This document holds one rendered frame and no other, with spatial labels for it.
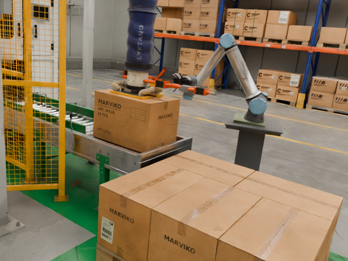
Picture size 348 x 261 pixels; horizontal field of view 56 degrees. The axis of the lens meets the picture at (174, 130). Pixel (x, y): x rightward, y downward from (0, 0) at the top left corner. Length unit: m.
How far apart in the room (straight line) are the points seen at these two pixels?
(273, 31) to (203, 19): 2.19
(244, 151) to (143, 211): 1.53
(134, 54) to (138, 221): 1.32
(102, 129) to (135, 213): 1.11
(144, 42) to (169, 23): 8.63
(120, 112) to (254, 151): 1.28
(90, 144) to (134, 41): 0.89
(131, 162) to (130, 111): 0.41
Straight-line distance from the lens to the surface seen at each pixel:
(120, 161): 2.51
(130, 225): 1.95
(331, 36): 9.37
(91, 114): 3.52
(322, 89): 9.32
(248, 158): 3.14
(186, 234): 1.72
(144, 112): 2.47
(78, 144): 2.83
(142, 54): 2.63
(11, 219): 2.81
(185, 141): 2.81
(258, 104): 2.86
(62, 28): 2.70
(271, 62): 11.04
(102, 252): 2.22
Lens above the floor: 1.41
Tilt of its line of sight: 15 degrees down
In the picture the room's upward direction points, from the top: 6 degrees clockwise
